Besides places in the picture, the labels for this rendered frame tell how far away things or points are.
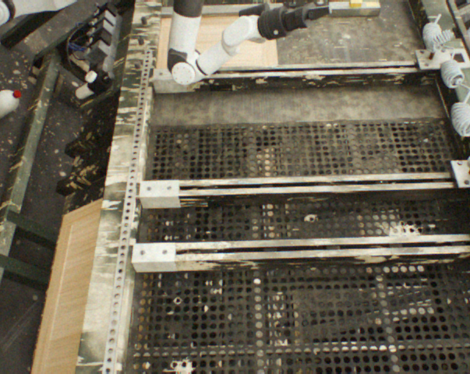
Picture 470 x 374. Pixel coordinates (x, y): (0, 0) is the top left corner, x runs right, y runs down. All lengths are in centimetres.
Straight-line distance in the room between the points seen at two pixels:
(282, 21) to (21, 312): 161
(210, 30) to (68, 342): 135
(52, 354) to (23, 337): 39
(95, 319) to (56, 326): 56
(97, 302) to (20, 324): 90
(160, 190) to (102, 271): 31
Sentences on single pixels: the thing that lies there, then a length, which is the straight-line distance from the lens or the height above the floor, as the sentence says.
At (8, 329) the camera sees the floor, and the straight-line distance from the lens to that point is 228.
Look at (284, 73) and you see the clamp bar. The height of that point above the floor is 134.
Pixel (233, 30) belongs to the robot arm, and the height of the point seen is 136.
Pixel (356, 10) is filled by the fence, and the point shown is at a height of 161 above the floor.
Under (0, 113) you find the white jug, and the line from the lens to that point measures 250.
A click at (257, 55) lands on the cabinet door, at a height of 123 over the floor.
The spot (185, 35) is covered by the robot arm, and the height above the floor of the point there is 122.
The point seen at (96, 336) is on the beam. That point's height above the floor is 84.
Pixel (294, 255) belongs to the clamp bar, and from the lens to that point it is 142.
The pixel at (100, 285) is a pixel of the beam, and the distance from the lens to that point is 147.
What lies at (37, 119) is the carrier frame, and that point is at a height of 18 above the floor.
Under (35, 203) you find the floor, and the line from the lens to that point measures 251.
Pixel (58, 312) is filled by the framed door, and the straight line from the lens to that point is 200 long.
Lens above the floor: 189
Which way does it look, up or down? 27 degrees down
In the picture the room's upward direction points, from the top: 69 degrees clockwise
